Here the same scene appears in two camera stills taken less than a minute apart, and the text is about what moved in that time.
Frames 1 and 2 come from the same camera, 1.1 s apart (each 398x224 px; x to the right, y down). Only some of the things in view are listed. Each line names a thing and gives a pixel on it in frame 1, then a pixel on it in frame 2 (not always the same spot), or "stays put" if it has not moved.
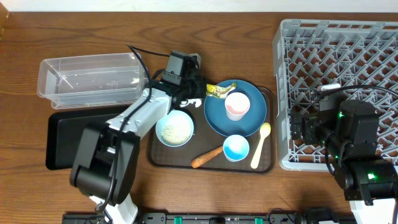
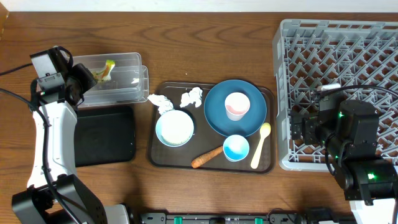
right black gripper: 310,119 stays put
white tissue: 198,102 stays put
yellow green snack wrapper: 218,91 -> 104,75
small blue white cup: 236,148 stays put
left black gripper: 199,86 -> 80,72
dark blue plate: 216,115 stays put
